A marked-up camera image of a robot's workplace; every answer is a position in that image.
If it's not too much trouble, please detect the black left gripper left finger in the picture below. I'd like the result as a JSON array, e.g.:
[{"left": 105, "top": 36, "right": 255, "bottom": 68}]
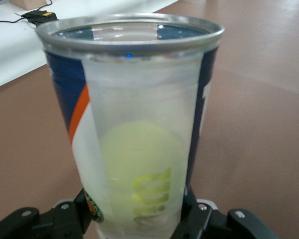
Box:
[{"left": 0, "top": 188, "right": 93, "bottom": 239}]

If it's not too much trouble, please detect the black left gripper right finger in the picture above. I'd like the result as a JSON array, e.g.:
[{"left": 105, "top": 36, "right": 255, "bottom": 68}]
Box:
[{"left": 173, "top": 186, "right": 280, "bottom": 239}]

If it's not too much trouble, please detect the yellow tennis ball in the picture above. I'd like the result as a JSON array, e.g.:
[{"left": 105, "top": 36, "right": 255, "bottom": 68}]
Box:
[{"left": 99, "top": 119, "right": 183, "bottom": 225}]

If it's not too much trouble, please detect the clear tennis ball can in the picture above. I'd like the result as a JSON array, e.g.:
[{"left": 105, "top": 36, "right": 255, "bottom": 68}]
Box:
[{"left": 36, "top": 12, "right": 225, "bottom": 239}]

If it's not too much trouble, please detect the brown table mat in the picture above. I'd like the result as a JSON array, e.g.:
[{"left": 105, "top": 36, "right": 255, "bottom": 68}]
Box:
[{"left": 0, "top": 0, "right": 299, "bottom": 239}]

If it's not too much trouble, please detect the black device with blue light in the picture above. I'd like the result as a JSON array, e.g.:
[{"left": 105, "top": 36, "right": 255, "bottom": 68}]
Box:
[{"left": 21, "top": 10, "right": 58, "bottom": 27}]

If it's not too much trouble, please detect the thin black cable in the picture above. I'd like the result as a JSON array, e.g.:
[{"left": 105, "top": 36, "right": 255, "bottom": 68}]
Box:
[{"left": 0, "top": 12, "right": 24, "bottom": 24}]

